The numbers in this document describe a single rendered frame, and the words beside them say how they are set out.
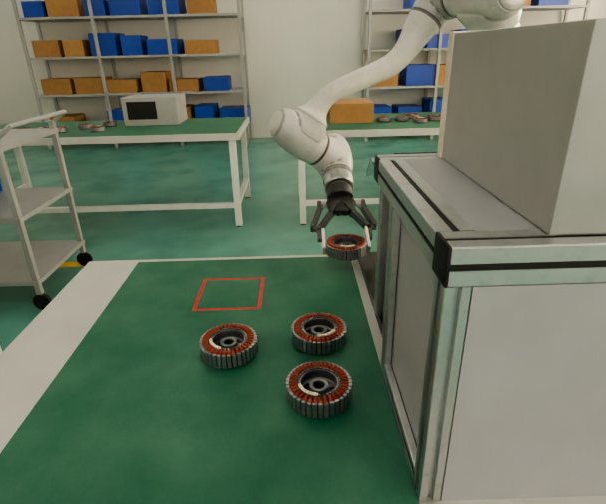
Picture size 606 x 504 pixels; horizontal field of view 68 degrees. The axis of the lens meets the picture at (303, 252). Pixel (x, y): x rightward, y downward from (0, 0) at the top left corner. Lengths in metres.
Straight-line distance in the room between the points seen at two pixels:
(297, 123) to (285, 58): 6.27
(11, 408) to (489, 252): 0.80
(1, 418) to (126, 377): 0.20
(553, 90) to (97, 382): 0.83
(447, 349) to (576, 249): 0.17
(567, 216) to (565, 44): 0.17
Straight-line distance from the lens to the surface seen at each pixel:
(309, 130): 1.30
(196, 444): 0.77
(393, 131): 3.52
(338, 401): 0.77
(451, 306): 0.50
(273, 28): 7.56
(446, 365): 0.56
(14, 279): 2.94
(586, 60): 0.50
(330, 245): 1.17
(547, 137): 0.54
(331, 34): 7.57
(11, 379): 1.03
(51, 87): 7.85
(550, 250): 0.52
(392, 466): 0.73
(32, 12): 7.85
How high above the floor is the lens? 1.30
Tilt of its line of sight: 24 degrees down
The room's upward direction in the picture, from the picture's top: 1 degrees counter-clockwise
